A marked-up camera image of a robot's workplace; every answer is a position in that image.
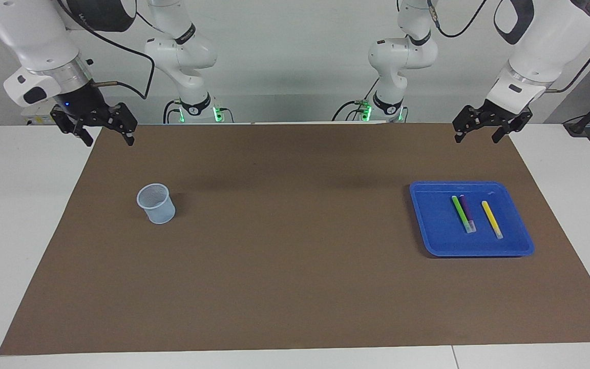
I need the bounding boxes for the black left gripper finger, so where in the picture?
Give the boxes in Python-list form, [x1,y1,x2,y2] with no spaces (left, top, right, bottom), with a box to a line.
[452,105,493,144]
[491,109,534,144]

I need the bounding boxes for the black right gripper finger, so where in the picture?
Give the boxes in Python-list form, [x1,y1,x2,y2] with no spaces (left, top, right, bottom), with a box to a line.
[98,102,139,147]
[50,105,95,148]

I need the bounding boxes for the purple pen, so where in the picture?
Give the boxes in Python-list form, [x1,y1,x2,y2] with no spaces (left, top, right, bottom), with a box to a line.
[459,194,477,233]

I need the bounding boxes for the green pen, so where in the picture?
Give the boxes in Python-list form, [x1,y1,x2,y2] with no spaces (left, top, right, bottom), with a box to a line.
[451,195,472,234]

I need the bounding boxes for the yellow pen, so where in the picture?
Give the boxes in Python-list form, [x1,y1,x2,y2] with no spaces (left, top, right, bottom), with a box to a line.
[481,200,504,239]

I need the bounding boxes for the blue plastic tray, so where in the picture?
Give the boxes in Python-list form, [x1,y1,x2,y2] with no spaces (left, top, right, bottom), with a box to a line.
[409,180,535,258]

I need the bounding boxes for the white socket box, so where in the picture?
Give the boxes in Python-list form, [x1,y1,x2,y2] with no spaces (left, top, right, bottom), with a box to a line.
[21,102,60,125]

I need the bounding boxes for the clear plastic cup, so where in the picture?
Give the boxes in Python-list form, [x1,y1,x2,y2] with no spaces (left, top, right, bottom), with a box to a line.
[136,183,176,225]

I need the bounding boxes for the brown table mat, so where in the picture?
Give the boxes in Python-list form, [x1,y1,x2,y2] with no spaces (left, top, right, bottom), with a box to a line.
[0,122,590,356]

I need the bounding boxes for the black right base cable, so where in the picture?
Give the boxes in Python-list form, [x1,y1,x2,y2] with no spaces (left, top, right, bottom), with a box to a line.
[163,100,183,124]

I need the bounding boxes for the black base cable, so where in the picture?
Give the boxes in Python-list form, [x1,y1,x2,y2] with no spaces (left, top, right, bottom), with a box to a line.
[332,77,380,122]
[163,100,183,124]

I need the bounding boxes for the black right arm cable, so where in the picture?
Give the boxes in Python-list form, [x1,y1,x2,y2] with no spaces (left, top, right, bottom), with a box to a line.
[57,0,156,100]

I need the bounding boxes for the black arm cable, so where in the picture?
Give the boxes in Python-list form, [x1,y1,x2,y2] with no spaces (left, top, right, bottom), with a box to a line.
[427,0,590,94]
[57,0,156,100]

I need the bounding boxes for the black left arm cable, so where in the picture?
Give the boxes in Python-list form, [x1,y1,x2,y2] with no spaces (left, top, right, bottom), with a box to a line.
[427,0,590,94]

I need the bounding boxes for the black left base cable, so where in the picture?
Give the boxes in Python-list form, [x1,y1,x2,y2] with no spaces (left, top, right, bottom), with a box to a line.
[332,77,380,122]

